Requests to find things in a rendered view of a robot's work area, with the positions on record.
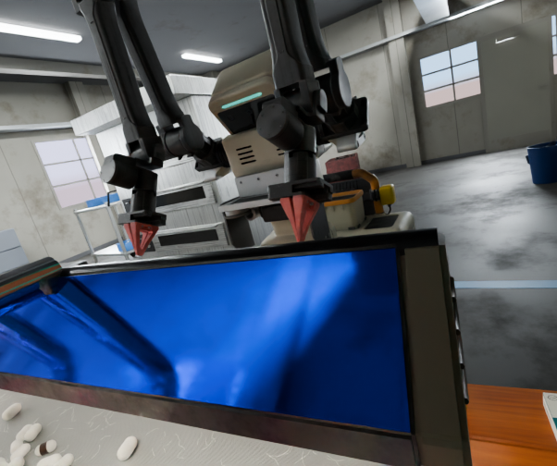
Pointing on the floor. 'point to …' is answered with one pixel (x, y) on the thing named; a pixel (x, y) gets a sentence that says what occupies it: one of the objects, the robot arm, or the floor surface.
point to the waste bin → (546, 162)
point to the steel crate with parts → (342, 164)
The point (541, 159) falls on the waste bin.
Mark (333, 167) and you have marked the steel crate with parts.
